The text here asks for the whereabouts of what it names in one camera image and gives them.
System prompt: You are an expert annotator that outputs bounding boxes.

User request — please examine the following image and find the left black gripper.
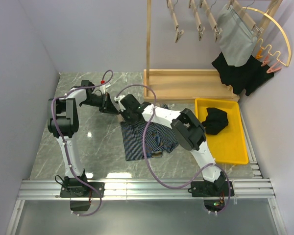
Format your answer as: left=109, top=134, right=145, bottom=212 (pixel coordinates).
left=81, top=93, right=119, bottom=115

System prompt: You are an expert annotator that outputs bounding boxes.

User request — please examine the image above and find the striped navy underwear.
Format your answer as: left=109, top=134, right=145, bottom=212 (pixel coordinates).
left=119, top=102, right=180, bottom=162

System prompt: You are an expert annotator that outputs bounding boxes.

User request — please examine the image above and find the wooden clip hanger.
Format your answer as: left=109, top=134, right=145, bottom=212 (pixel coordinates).
left=199, top=0, right=222, bottom=42
left=166, top=0, right=184, bottom=43
left=117, top=114, right=125, bottom=123
left=189, top=0, right=205, bottom=41
left=227, top=0, right=262, bottom=37

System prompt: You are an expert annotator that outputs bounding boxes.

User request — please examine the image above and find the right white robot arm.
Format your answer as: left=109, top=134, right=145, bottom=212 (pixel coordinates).
left=114, top=94, right=231, bottom=198

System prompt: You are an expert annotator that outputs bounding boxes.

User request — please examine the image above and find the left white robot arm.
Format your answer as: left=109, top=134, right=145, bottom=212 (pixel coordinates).
left=48, top=80, right=119, bottom=198

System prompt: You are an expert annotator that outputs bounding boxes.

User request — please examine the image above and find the black underwear in tray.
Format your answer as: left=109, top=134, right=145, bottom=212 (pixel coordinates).
left=202, top=107, right=229, bottom=135

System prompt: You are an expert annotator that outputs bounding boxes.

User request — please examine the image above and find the black hanging underwear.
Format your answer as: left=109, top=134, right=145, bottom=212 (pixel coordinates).
left=212, top=53, right=274, bottom=96

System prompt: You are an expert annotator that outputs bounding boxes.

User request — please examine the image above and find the gold semicircle clip hanger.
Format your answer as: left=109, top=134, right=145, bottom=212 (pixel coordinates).
left=243, top=6, right=292, bottom=67

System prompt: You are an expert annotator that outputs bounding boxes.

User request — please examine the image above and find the wooden drying rack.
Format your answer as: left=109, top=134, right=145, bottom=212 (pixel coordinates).
left=143, top=0, right=284, bottom=105

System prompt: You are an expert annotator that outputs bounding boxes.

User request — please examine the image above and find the yellow plastic tray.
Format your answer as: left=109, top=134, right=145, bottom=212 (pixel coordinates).
left=195, top=98, right=249, bottom=165

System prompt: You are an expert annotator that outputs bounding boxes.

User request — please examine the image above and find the orange clothespin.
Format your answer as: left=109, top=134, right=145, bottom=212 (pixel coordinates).
left=255, top=49, right=263, bottom=59

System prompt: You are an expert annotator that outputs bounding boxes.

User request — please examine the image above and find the pink clothespin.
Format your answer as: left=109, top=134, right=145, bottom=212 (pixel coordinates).
left=261, top=54, right=270, bottom=67
left=267, top=61, right=282, bottom=74

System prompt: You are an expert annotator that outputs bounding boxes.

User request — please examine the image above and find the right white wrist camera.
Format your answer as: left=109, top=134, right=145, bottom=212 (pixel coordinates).
left=114, top=95, right=125, bottom=112

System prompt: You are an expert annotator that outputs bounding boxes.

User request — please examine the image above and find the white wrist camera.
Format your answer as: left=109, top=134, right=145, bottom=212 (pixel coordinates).
left=114, top=95, right=125, bottom=112
left=99, top=80, right=111, bottom=94

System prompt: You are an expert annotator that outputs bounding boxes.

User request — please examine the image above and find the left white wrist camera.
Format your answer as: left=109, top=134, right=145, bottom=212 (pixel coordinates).
left=99, top=80, right=111, bottom=94

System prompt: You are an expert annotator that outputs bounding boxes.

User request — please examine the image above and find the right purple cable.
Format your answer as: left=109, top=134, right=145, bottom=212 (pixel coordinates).
left=115, top=84, right=230, bottom=215

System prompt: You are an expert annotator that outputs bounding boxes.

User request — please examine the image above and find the aluminium mounting rail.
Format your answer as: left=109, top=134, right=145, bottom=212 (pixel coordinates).
left=6, top=159, right=287, bottom=235

